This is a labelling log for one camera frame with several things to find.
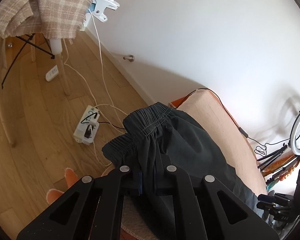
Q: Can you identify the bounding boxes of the beige plaid cloth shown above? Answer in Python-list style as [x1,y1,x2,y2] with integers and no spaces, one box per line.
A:
[0,0,108,41]

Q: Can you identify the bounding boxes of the black ring light cable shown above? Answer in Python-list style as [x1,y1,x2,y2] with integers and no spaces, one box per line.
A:
[176,88,290,156]

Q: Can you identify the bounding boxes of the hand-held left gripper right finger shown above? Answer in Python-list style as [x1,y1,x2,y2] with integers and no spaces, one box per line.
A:
[154,165,282,240]

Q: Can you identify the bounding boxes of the white remote control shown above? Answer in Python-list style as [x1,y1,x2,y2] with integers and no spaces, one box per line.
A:
[45,65,59,82]

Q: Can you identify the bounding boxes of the blue chair with wooden legs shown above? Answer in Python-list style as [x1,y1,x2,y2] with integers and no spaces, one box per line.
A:
[0,0,95,148]

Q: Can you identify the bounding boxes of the dark grey pants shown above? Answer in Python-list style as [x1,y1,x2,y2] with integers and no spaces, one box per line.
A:
[102,102,265,240]

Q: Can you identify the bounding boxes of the orange patterned scarf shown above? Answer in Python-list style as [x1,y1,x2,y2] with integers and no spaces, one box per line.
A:
[261,152,300,193]

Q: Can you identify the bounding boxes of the orange slipper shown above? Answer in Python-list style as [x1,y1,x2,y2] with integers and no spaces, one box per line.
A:
[65,167,78,189]
[46,189,64,205]

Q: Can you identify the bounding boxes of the black mini tripod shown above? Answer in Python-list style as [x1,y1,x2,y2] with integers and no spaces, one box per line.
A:
[256,144,300,171]

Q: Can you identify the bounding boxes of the white ring light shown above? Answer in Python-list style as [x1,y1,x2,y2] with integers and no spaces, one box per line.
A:
[288,107,300,156]

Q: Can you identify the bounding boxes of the white power cable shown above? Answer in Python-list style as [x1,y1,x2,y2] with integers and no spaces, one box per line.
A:
[61,41,115,167]

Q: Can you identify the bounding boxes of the white clip lamp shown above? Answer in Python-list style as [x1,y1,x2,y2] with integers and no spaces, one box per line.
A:
[90,0,252,22]

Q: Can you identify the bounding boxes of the white power strip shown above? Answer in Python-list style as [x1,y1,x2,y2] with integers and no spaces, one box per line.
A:
[73,105,101,146]

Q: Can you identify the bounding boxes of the white lamp cable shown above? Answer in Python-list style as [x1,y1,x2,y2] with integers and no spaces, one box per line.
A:
[89,7,128,130]

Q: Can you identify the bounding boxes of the peach blanket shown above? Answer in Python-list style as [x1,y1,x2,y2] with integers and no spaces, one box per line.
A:
[101,89,268,233]

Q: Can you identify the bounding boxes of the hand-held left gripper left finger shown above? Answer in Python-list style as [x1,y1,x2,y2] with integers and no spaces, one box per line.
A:
[16,165,144,240]

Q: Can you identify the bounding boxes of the grey tripod with black feet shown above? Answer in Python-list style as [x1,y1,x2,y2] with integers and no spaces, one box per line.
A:
[256,192,294,222]

